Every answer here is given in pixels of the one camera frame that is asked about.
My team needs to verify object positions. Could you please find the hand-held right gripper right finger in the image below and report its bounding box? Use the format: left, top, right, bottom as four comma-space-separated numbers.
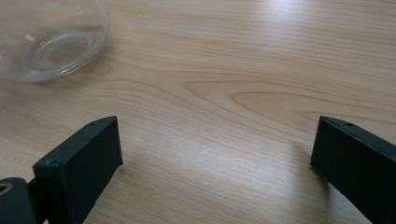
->
309, 115, 396, 224

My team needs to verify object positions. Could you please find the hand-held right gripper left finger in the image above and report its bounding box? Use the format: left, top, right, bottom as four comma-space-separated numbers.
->
32, 115, 124, 224

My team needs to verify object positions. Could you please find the clear glass bowl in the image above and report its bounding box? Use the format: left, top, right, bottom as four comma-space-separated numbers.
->
0, 0, 110, 83

